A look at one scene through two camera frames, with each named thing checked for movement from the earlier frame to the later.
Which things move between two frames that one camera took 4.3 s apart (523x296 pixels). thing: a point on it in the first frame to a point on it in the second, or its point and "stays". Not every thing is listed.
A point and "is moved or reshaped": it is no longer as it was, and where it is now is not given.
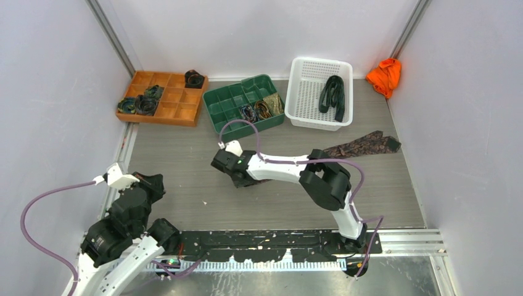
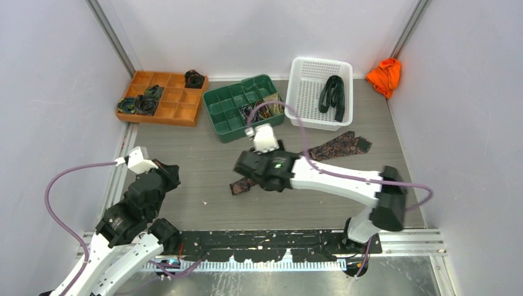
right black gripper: x=239 y=185 to x=258 y=155
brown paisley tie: x=374 y=141 is moved or reshaped
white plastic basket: x=306 y=76 stays
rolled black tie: x=193 y=79 stays
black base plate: x=265 y=245 stays
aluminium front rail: x=412 y=240 stays
